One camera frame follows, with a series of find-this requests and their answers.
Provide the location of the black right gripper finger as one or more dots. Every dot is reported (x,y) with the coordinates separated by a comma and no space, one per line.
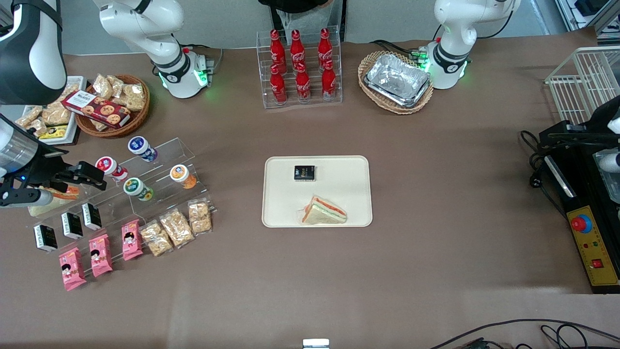
(89,172)
(94,184)

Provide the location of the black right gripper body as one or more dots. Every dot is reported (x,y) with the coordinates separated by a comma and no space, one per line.
(48,168)

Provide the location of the green gum bottle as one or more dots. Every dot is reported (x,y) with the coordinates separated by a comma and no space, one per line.
(137,189)

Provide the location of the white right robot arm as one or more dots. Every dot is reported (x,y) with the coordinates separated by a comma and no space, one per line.
(145,19)

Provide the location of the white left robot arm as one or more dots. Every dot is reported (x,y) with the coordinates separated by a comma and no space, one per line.
(450,58)

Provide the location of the red gum bottle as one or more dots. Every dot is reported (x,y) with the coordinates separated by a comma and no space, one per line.
(110,167)

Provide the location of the blue gum bottle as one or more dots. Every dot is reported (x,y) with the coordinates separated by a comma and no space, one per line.
(142,147)

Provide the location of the orange gum bottle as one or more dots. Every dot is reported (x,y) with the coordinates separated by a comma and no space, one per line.
(183,175)

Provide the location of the cream plastic serving tray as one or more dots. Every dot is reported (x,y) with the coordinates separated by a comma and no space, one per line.
(334,194)

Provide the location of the black snack packet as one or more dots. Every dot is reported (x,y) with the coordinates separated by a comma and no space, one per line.
(91,216)
(45,237)
(304,173)
(72,225)

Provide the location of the wrapped triangle sandwich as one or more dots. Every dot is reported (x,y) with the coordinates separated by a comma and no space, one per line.
(323,212)
(51,206)

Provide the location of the yellow snack packet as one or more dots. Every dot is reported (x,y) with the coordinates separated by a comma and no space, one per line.
(53,132)

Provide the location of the clear bag of crackers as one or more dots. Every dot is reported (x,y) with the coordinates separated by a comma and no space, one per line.
(57,114)
(117,85)
(134,97)
(102,86)
(29,118)

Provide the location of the red cookie box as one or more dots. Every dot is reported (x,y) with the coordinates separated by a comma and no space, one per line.
(97,109)

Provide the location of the pink cartoon snack packet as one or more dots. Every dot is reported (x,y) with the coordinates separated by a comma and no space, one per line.
(72,269)
(131,240)
(100,255)

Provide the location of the clear acrylic stepped shelf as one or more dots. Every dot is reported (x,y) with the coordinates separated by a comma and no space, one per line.
(162,203)

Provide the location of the dark brown wicker basket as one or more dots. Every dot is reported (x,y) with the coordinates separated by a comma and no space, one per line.
(138,118)

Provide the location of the wrapped rice crisp bar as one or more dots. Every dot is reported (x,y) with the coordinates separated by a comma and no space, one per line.
(156,238)
(199,217)
(177,228)

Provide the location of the clear acrylic bottle rack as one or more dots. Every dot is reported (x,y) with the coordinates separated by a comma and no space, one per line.
(312,104)

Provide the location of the small white device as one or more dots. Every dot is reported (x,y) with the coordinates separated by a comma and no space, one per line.
(316,343)

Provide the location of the light tan wicker basket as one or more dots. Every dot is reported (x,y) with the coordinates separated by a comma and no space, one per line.
(368,65)

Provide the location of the stacked aluminium foil trays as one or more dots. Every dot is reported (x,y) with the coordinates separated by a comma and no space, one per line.
(398,80)

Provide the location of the black machine yellow panel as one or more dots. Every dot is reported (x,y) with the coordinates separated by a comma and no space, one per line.
(581,203)

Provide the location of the red emergency stop button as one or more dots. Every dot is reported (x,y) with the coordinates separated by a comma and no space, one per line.
(581,223)

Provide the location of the clear plastic container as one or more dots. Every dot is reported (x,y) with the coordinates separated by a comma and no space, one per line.
(596,154)

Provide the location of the white tray black frame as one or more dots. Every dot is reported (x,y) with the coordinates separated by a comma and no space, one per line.
(75,85)

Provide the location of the aluminium frame rack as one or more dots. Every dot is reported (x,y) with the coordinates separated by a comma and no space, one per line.
(588,9)

